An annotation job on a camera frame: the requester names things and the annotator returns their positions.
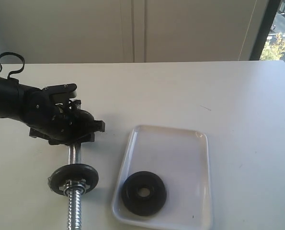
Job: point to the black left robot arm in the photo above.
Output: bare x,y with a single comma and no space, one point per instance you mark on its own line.
13,97

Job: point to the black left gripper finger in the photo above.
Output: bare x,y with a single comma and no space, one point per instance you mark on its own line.
92,124
88,138

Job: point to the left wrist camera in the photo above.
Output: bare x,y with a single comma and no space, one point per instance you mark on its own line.
60,94

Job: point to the chrome threaded dumbbell bar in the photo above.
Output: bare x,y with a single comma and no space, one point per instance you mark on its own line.
74,221

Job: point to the white rectangular plastic tray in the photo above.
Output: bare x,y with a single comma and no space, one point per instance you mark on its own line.
180,158

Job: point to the black window frame post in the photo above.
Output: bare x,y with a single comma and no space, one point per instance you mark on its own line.
267,21

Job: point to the silver star collar nut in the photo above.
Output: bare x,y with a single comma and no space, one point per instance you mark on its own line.
80,185

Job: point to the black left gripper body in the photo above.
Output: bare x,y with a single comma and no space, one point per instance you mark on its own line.
61,122

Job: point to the black weight plate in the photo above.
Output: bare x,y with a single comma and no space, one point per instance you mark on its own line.
144,193
73,172

